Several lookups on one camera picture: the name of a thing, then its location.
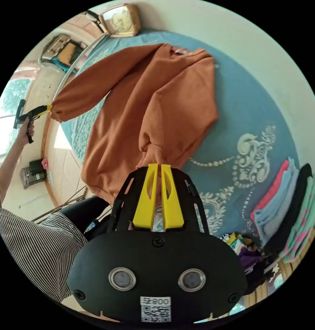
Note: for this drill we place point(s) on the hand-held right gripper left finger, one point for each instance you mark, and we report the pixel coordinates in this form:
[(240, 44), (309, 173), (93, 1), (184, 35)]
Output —
[(144, 206)]

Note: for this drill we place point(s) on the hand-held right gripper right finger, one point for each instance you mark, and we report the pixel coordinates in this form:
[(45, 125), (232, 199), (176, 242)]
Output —
[(174, 208)]

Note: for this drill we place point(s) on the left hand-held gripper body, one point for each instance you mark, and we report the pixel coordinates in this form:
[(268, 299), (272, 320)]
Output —
[(30, 119)]

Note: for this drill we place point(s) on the orange long sleeve shirt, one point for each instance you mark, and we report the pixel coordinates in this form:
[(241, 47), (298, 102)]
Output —
[(136, 103)]

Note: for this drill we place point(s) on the person's left forearm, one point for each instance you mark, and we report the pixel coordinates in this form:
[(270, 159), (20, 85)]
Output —
[(10, 165)]

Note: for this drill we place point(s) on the person's left hand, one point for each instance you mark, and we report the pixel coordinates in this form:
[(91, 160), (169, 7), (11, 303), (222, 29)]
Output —
[(25, 134)]

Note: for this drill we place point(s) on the window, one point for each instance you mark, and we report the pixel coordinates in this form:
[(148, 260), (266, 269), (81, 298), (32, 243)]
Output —
[(7, 108)]

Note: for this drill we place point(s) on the grey box appliance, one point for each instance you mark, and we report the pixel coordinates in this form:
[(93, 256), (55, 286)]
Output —
[(33, 174)]

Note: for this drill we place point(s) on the basket with things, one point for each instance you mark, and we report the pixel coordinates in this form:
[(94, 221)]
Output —
[(60, 51)]

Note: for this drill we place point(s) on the heap of dark clothes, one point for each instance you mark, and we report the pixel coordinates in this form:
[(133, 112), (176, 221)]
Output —
[(252, 263)]

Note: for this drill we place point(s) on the pile of clothes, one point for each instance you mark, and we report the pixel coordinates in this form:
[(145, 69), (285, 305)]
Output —
[(289, 211)]

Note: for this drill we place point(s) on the person's body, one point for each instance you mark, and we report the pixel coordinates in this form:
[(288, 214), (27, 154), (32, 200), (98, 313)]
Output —
[(36, 245)]

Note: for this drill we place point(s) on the square golden clock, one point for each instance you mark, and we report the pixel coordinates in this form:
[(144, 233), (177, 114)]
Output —
[(120, 22)]

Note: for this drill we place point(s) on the bed with blue patterned quilt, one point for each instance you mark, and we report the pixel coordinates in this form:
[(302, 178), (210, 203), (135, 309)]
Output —
[(250, 103)]

